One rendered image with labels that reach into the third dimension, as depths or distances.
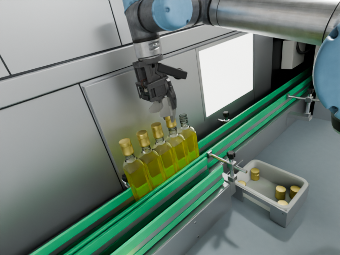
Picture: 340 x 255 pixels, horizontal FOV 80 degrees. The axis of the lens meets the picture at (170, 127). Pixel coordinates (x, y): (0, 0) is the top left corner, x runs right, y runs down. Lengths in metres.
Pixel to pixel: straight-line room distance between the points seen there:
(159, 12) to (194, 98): 0.52
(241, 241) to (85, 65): 0.76
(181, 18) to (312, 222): 0.77
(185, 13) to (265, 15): 0.15
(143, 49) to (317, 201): 0.82
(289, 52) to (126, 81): 1.15
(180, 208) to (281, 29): 0.53
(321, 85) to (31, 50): 0.62
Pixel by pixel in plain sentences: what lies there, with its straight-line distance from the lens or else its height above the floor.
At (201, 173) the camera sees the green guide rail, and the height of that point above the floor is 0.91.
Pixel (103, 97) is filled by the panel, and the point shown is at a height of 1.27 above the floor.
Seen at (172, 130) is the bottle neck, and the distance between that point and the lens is 0.68.
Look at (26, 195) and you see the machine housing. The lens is 0.77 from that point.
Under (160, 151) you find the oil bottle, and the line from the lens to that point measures 0.67.
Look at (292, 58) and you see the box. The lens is 1.58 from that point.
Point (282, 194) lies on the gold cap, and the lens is 0.90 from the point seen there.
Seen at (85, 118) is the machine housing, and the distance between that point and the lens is 0.71.
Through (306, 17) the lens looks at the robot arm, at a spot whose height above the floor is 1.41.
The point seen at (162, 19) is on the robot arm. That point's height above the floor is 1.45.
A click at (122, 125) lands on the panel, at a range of 0.73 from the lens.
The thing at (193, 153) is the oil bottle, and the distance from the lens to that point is 0.77.
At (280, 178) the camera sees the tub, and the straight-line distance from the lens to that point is 0.95.
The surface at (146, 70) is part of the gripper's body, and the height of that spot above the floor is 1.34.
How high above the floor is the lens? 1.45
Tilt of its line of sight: 28 degrees down
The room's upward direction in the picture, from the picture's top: 13 degrees counter-clockwise
